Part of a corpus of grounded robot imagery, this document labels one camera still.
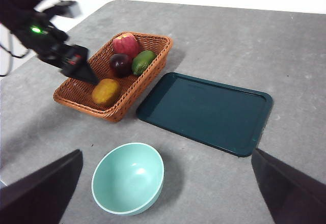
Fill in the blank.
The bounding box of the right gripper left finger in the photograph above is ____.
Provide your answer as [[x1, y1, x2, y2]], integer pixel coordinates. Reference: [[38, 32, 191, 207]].
[[0, 149, 84, 224]]

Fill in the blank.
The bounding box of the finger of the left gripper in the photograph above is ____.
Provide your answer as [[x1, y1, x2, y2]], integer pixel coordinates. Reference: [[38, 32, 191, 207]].
[[63, 61, 100, 85]]

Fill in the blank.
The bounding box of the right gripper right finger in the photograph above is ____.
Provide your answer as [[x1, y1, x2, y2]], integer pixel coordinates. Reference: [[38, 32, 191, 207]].
[[251, 148, 326, 224]]

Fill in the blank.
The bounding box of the orange-brown kiwi fruit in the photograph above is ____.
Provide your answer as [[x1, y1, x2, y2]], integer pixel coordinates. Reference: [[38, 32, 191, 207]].
[[91, 78, 122, 108]]

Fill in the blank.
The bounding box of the teal bowl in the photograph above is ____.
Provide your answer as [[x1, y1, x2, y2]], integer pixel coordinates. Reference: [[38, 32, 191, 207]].
[[91, 142, 165, 216]]

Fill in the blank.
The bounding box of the brown wicker basket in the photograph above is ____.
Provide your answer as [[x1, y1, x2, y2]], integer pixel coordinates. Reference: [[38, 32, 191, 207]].
[[52, 32, 174, 123]]

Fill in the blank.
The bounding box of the dark purple plum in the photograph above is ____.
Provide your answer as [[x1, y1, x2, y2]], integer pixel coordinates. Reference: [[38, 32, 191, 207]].
[[109, 53, 133, 78]]

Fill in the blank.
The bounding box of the red apple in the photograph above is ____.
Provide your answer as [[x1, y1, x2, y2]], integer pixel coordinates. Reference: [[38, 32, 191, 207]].
[[112, 33, 140, 59]]

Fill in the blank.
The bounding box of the green avocado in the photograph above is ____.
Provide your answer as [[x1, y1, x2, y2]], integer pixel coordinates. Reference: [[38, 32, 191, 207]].
[[131, 50, 157, 76]]

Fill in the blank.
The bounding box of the dark green rectangular tray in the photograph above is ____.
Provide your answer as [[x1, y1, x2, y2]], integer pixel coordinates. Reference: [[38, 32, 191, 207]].
[[136, 72, 274, 158]]

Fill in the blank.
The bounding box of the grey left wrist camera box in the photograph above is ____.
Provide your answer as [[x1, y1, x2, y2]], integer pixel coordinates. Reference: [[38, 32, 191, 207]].
[[54, 1, 83, 19]]

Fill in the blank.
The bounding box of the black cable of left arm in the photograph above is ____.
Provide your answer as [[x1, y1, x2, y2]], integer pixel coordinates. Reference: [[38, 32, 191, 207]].
[[0, 34, 29, 77]]

